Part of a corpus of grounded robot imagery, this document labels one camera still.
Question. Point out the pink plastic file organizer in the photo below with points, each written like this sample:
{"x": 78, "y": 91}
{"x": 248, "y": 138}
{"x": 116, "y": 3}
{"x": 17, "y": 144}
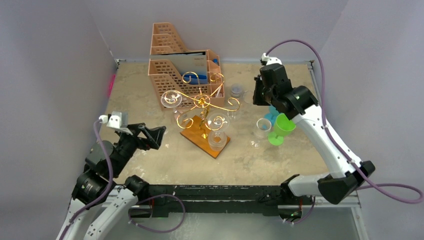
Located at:
{"x": 172, "y": 66}

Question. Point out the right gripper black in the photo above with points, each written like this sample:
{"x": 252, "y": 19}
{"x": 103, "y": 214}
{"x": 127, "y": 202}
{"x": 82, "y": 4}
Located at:
{"x": 261, "y": 91}

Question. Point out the clear wine glass hanging front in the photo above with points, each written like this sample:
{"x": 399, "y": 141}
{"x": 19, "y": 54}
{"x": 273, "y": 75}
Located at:
{"x": 217, "y": 137}

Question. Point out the small grey bottle cap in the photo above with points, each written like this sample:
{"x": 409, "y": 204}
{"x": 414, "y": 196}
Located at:
{"x": 236, "y": 90}

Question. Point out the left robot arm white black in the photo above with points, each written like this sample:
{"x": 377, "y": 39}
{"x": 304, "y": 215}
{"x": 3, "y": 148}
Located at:
{"x": 105, "y": 162}

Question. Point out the white chalk stick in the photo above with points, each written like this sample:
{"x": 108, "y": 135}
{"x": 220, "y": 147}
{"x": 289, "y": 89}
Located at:
{"x": 218, "y": 93}

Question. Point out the gold wire wine glass rack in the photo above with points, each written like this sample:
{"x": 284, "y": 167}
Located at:
{"x": 204, "y": 101}

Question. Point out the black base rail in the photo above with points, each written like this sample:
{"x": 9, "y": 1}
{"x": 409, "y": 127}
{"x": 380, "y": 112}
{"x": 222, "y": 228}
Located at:
{"x": 160, "y": 200}

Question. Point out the clear wine glass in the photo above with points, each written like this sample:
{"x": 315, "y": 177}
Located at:
{"x": 217, "y": 137}
{"x": 171, "y": 99}

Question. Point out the wooden rack base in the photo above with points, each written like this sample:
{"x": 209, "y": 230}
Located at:
{"x": 198, "y": 135}

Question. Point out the blue folder in organizer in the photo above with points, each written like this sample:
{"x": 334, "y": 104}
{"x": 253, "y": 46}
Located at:
{"x": 192, "y": 79}

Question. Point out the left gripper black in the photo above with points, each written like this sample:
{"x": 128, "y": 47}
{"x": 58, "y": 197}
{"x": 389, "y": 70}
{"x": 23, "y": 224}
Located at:
{"x": 153, "y": 136}

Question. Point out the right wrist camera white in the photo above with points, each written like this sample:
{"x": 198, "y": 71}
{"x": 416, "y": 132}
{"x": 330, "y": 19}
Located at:
{"x": 266, "y": 60}

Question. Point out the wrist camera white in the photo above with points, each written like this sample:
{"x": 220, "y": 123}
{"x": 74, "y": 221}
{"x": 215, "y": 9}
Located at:
{"x": 118, "y": 121}
{"x": 266, "y": 60}

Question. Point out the tall clear flute glass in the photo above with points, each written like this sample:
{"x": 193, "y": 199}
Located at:
{"x": 246, "y": 101}

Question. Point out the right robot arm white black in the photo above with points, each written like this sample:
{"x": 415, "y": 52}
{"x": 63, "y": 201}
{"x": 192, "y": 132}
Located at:
{"x": 298, "y": 104}

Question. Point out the green plastic goblet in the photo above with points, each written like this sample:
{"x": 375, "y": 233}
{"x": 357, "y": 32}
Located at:
{"x": 282, "y": 127}

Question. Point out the small clear goblet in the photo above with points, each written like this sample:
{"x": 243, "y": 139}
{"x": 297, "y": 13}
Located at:
{"x": 260, "y": 132}

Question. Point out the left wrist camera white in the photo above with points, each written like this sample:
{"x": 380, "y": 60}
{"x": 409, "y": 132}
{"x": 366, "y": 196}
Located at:
{"x": 118, "y": 121}

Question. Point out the blue plastic goblet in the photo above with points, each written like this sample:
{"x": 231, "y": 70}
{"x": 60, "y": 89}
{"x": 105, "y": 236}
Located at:
{"x": 272, "y": 115}

